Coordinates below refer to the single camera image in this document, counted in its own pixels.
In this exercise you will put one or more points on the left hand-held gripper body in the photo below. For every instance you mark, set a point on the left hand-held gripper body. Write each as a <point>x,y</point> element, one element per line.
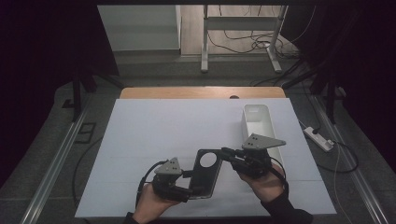
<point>169,183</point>

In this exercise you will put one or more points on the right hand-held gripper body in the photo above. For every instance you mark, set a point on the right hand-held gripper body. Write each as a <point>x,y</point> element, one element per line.
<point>253,160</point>

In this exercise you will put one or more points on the white plastic bin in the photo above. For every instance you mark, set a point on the white plastic bin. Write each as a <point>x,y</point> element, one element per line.
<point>260,123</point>

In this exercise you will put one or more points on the person's left hand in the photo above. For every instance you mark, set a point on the person's left hand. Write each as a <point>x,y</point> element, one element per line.
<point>152,205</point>

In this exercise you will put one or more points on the person's right hand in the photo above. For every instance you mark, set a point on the person's right hand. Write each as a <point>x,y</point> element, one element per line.
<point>264,186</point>

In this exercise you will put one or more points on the white table cover sheet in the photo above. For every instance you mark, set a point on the white table cover sheet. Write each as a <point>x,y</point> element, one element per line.
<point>149,130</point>

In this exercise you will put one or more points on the white power strip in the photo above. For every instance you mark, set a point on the white power strip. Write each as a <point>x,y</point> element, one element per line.
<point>319,139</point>

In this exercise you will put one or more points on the wooden table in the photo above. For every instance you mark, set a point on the wooden table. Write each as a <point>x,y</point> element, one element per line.
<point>186,92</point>

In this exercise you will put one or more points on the black stand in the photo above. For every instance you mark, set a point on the black stand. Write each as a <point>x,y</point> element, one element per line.
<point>77,93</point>
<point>330,93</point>

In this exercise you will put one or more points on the white cabinet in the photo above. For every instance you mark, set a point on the white cabinet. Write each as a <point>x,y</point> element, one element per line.
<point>140,28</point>

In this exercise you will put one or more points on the metal floor rail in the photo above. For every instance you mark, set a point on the metal floor rail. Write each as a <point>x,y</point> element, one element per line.
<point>53,168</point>
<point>364,189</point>

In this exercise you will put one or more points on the white desk frame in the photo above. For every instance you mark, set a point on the white desk frame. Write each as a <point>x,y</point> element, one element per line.
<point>239,23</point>

